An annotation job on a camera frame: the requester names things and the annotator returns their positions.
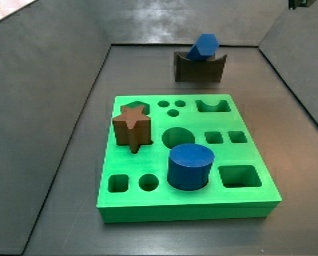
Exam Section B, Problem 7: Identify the blue cylinder block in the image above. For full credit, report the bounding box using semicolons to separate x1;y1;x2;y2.
167;143;215;191

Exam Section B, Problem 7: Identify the brown star block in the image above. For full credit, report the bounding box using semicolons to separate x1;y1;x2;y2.
112;105;151;154

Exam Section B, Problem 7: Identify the dark curved holder stand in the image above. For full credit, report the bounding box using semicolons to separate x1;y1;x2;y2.
173;52;227;82

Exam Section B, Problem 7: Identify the blue hexagon prism block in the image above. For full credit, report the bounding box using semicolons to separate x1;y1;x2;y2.
185;34;219;61

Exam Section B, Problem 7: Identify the green shape sorter board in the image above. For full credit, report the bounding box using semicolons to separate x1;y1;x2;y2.
96;94;281;223

